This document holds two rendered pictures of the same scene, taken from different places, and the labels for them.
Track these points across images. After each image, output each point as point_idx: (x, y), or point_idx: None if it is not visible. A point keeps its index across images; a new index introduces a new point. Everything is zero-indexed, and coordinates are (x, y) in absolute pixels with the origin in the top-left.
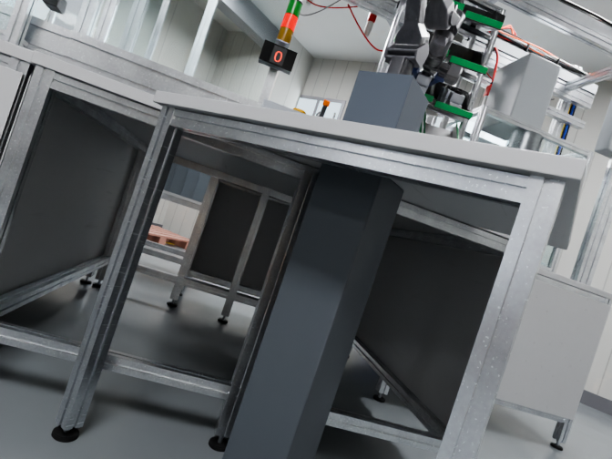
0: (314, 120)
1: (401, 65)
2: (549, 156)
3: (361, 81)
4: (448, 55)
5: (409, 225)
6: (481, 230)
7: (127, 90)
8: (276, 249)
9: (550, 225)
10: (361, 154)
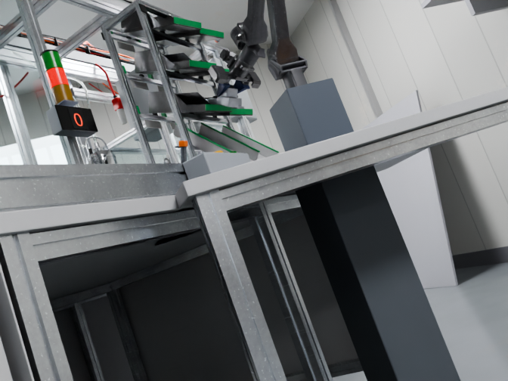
0: (394, 124)
1: (303, 75)
2: None
3: (295, 97)
4: None
5: (205, 241)
6: None
7: (120, 207)
8: (282, 294)
9: None
10: (431, 133)
